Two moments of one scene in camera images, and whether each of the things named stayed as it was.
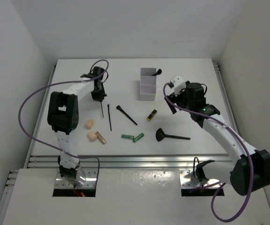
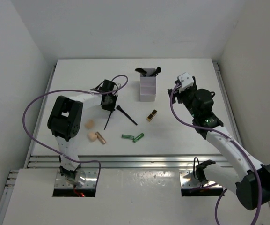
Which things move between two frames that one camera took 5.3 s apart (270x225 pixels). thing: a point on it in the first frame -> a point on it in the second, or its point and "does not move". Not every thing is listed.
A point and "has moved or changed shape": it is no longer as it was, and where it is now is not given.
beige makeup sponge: x=89 y=124 does not move
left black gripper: x=99 y=97 -> x=111 y=108
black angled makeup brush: x=119 y=108 does not move
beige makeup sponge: x=91 y=137 does not move
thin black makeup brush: x=109 y=117 has moved or changed shape
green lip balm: x=138 y=137 does not move
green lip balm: x=127 y=136 does not move
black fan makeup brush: x=160 y=135 -> x=140 y=70
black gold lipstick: x=151 y=115 does not move
